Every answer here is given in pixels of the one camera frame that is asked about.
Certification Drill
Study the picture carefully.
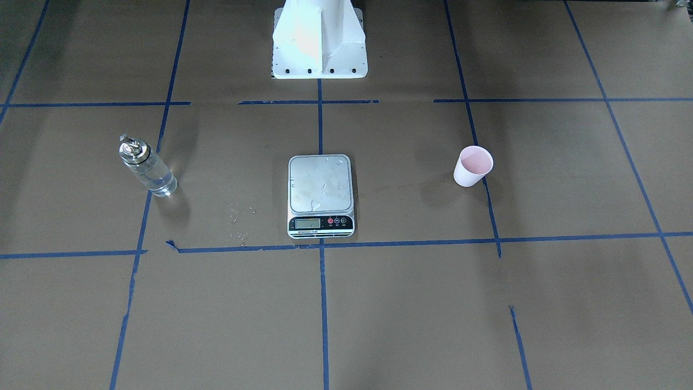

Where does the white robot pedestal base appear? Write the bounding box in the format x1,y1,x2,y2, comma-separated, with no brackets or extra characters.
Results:
271,1,369,80

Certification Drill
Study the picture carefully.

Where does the digital kitchen scale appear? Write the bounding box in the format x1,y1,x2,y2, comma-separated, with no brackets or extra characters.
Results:
287,154,356,239

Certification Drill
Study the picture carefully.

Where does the pink paper cup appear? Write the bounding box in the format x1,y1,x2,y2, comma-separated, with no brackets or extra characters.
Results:
453,145,494,187

